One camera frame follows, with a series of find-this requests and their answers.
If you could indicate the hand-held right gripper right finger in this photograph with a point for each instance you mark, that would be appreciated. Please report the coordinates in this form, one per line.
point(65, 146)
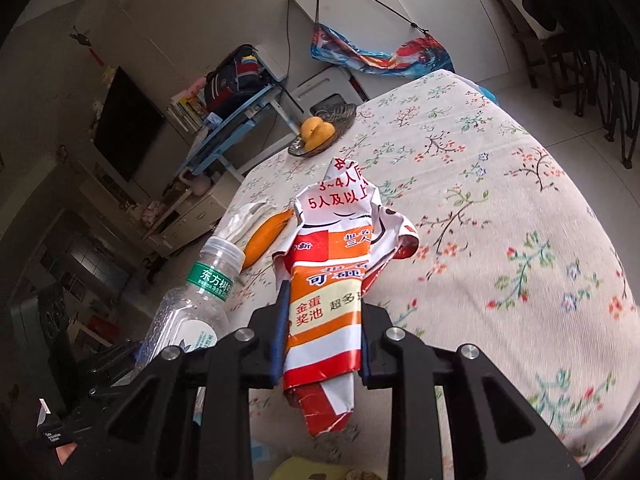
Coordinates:
point(365, 355)

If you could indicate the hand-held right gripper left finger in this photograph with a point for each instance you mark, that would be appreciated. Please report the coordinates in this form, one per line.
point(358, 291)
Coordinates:
point(280, 332)

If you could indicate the red orange snack wrapper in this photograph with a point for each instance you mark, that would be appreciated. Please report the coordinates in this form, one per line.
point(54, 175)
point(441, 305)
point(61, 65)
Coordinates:
point(325, 280)

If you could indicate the clear plastic bottle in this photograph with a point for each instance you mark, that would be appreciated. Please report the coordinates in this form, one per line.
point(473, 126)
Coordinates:
point(200, 305)

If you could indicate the yellow plastic basin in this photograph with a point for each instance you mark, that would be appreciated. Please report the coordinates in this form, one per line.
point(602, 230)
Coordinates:
point(295, 470)

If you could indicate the small orange toy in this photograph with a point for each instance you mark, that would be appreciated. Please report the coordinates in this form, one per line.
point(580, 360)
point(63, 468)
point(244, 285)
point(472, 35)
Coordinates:
point(262, 242)

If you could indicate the clear plastic wrapper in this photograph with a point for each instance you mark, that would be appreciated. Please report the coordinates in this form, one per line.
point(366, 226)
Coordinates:
point(242, 222)

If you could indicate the cream drawer cabinet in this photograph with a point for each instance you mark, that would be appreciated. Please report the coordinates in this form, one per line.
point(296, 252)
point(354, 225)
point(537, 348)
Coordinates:
point(185, 215)

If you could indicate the beige jug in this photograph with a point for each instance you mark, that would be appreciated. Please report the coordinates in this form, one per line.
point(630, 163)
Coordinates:
point(202, 187)

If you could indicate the floral tablecloth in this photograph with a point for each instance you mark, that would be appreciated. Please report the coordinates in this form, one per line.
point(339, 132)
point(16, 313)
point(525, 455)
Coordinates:
point(500, 240)

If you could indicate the yellow mango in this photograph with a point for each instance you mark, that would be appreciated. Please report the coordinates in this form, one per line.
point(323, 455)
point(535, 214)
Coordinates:
point(325, 137)
point(309, 130)

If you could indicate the blue study desk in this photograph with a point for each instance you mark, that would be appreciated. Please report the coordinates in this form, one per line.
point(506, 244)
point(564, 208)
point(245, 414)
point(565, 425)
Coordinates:
point(240, 115)

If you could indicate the dark fruit plate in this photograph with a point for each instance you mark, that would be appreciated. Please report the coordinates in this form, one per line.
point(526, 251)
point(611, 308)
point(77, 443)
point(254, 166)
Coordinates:
point(342, 117)

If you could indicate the row of books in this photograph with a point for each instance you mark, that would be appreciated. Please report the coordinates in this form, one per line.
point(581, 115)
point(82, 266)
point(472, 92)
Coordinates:
point(187, 110)

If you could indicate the white step stool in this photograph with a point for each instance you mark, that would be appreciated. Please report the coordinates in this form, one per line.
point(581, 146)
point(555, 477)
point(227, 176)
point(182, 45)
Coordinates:
point(325, 87)

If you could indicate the dark striped backpack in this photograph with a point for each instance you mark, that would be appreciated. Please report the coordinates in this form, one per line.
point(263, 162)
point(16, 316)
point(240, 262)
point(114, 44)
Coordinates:
point(235, 80)

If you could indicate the black television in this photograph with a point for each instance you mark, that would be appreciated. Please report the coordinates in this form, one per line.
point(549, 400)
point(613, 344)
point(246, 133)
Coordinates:
point(127, 125)

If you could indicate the blue checked under cloth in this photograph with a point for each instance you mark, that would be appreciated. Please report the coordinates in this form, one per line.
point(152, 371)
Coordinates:
point(485, 94)

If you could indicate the colourful plastic bag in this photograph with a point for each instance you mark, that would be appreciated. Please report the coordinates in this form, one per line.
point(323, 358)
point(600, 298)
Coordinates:
point(380, 57)

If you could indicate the wooden chair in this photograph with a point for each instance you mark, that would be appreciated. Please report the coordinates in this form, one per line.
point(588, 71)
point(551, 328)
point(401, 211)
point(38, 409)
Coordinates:
point(537, 55)

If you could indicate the white cabinet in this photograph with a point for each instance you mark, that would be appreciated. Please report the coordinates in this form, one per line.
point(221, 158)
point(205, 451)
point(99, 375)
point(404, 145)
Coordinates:
point(450, 5)

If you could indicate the black folding chairs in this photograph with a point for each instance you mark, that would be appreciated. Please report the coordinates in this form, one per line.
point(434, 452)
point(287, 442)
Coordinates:
point(600, 35)

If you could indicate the red wall ornament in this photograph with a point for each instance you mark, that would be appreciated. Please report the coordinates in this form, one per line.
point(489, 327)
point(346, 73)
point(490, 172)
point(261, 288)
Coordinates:
point(87, 45)

